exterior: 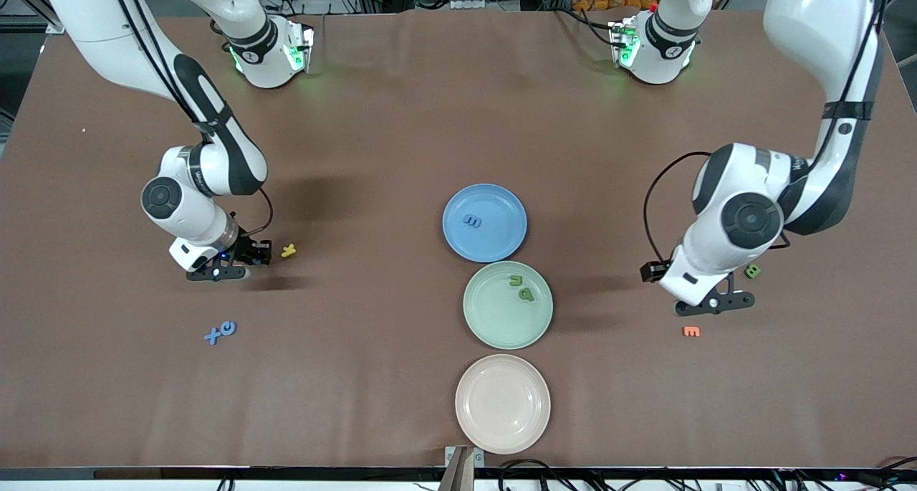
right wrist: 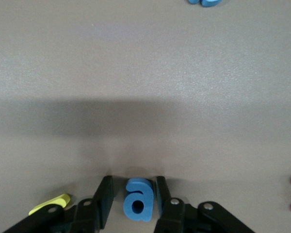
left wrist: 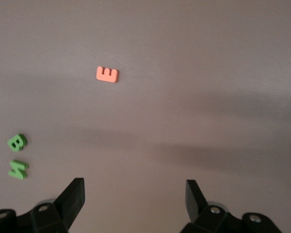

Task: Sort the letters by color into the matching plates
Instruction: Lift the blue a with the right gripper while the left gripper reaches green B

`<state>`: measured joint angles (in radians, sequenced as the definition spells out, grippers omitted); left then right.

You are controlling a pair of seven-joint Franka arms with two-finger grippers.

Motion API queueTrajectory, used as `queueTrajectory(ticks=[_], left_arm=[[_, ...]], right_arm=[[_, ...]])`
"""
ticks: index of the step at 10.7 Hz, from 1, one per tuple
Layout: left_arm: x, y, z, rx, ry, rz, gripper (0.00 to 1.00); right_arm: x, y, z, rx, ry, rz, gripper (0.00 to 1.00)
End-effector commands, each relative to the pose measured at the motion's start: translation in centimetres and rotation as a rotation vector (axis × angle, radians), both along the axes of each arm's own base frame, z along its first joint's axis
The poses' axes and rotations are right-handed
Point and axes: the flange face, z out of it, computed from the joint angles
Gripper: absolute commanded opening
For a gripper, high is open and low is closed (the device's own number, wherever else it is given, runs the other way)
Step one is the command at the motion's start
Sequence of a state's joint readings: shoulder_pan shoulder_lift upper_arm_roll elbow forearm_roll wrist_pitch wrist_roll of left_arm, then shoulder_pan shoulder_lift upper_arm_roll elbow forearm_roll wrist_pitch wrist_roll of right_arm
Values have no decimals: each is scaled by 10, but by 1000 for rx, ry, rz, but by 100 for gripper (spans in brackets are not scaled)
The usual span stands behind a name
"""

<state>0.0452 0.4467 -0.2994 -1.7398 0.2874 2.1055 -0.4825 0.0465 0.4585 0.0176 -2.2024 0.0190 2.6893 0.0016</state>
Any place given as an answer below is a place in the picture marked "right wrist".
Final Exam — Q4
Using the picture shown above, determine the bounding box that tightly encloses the blue foam letter x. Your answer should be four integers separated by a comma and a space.
200, 0, 223, 7

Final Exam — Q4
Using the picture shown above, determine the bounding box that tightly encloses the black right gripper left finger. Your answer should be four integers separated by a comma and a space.
70, 175, 115, 233

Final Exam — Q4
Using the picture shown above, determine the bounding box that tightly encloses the yellow foam letter k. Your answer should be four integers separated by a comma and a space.
28, 193, 71, 216

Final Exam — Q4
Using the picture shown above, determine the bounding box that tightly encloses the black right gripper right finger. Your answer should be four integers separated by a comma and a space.
154, 176, 188, 233

